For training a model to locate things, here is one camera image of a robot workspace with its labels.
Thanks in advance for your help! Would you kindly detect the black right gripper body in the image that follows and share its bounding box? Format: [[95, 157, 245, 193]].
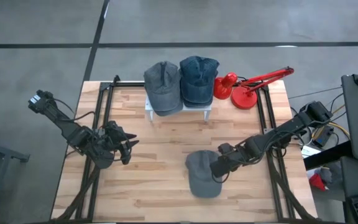
[[209, 142, 250, 179]]

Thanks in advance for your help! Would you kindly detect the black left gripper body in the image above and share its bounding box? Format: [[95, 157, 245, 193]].
[[103, 120, 127, 156]]

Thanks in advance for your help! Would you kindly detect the white perforated metal shelf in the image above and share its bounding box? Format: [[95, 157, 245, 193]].
[[145, 95, 213, 123]]

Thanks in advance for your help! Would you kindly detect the red desk lamp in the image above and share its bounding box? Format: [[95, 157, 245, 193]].
[[213, 66, 295, 110]]

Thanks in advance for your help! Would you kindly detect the white paper sheet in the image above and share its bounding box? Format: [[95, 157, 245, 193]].
[[301, 144, 322, 159]]

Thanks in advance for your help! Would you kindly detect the red cloth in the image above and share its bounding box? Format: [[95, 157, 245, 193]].
[[308, 173, 329, 192]]

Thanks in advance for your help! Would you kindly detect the black power box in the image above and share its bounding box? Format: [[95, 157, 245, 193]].
[[313, 125, 335, 149]]

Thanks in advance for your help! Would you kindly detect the grey cloth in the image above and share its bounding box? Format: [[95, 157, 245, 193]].
[[320, 167, 334, 184]]

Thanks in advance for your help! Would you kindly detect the black beam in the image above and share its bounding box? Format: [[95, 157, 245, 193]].
[[303, 141, 354, 170]]

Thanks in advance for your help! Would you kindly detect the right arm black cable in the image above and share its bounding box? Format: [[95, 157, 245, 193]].
[[211, 170, 231, 184]]

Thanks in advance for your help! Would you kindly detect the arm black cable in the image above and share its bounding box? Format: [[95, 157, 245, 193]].
[[53, 98, 96, 123], [211, 170, 231, 184]]

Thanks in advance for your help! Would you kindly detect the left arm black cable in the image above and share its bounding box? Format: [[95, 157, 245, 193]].
[[53, 98, 96, 123]]

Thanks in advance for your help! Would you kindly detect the thin grey floor cable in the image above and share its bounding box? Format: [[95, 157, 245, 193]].
[[287, 86, 343, 100]]

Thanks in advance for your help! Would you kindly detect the yellow cable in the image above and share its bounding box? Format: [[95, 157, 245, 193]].
[[311, 104, 351, 141]]

